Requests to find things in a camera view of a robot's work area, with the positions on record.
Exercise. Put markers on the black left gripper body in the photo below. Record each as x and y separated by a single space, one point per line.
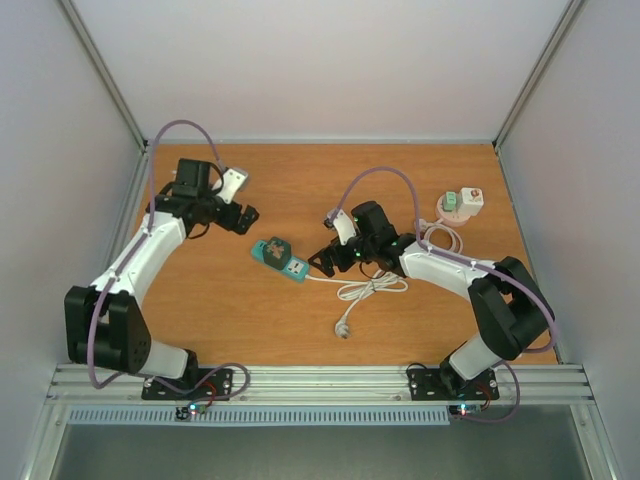
229 222

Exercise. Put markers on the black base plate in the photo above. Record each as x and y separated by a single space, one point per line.
218 384
430 384

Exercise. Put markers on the aluminium frame rail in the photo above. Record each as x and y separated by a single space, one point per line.
340 385

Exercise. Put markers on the controller board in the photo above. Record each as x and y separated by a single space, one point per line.
190 411
466 409

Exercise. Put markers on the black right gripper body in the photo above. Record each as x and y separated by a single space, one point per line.
337 256

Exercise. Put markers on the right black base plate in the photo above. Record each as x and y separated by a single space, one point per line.
430 384

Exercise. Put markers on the white cube adapter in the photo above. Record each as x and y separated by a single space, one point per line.
471 201

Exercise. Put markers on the grey slotted cable duct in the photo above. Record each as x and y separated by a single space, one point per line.
260 416

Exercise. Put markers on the left controller board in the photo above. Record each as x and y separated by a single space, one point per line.
190 411

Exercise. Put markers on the teal power strip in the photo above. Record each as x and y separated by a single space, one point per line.
296 270

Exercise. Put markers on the light green plug adapter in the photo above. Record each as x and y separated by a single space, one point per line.
449 201

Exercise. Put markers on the right controller board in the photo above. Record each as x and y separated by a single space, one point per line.
466 409

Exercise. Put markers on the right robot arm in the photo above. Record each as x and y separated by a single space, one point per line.
509 309

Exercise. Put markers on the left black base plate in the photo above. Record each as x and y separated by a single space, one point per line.
218 384

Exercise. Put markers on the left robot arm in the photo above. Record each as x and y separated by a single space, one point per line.
105 327

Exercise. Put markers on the dark green dragon cube adapter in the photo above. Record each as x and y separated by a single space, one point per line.
276 253

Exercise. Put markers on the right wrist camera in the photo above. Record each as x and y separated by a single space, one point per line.
342 224

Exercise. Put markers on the pink round power socket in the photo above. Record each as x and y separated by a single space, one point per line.
450 219

